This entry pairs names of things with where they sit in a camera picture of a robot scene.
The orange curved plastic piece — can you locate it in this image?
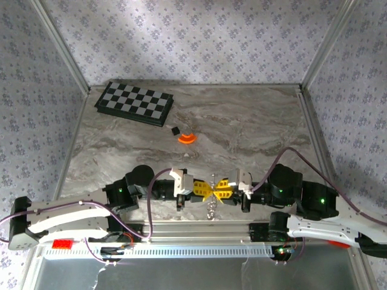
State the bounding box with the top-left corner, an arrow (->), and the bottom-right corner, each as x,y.
177,132 -> 197,145

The black white folded chessboard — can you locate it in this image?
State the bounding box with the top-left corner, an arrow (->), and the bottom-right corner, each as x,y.
94,80 -> 175,127

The shiny metal panel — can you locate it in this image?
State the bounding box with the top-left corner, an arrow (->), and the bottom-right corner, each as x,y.
28,256 -> 371,290

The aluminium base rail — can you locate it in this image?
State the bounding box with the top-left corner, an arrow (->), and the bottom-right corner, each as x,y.
31,219 -> 362,246

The aluminium side rail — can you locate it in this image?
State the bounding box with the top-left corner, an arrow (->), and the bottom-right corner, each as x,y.
298,86 -> 362,230
48,87 -> 91,218

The white slotted cable duct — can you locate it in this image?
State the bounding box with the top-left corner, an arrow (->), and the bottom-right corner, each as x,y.
42,243 -> 275,260

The small circuit board with wires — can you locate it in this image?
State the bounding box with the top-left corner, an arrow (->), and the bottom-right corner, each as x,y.
100,246 -> 134,262
273,246 -> 297,261

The aluminium frame post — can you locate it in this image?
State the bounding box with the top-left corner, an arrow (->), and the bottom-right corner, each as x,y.
30,0 -> 91,93
301,0 -> 360,90

